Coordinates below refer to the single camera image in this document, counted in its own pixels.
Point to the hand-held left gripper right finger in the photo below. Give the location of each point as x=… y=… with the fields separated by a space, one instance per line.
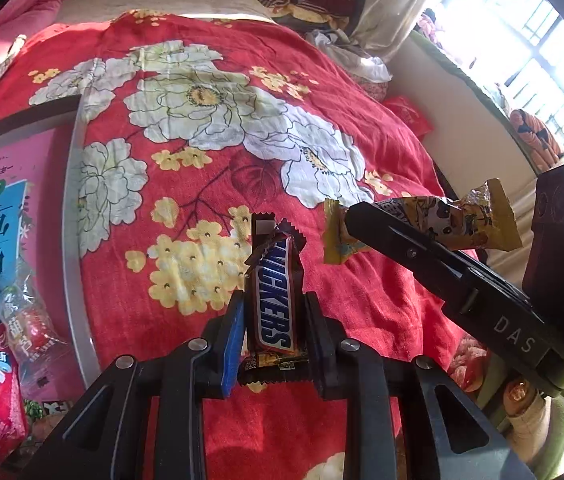
x=319 y=350

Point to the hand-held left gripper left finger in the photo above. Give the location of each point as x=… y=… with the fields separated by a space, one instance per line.
x=234 y=345

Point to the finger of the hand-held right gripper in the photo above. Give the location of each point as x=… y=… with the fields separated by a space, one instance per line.
x=391 y=235

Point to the brown chocolate bar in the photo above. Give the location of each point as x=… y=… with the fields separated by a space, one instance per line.
x=272 y=295

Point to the yellow panda print snack packet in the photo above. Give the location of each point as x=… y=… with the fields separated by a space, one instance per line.
x=476 y=220

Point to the green cartoon snack packet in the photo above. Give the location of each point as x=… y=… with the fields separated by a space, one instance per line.
x=37 y=410

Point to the clear candy bag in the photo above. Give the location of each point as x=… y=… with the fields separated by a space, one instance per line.
x=27 y=320

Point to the grey tray with pink book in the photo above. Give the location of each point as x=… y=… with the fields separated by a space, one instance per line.
x=22 y=170

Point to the person's right hand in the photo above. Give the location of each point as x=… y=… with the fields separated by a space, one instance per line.
x=524 y=420

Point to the red plastic bag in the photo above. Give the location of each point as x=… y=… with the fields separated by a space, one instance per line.
x=409 y=115

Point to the orange patterned cloth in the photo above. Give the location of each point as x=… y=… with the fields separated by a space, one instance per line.
x=536 y=137

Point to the white cloth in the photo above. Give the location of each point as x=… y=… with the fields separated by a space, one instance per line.
x=351 y=55

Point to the red floral blanket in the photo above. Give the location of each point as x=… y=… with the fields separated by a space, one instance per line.
x=212 y=135

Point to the cream curtain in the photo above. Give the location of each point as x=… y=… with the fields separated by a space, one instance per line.
x=401 y=0

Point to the window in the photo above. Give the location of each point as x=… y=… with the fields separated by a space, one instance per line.
x=536 y=35

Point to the beige bed sheet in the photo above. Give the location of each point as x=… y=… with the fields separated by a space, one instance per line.
x=162 y=5

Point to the pink quilt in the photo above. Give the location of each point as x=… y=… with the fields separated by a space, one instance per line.
x=12 y=15

